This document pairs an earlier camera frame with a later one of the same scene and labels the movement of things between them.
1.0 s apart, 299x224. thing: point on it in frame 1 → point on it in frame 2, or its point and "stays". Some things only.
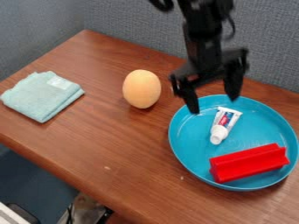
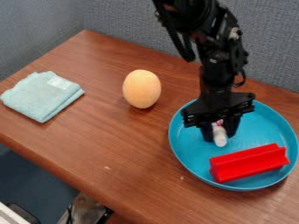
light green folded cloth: [41, 94] stays
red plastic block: [245, 163] stays
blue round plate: [264, 125] stays
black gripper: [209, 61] → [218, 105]
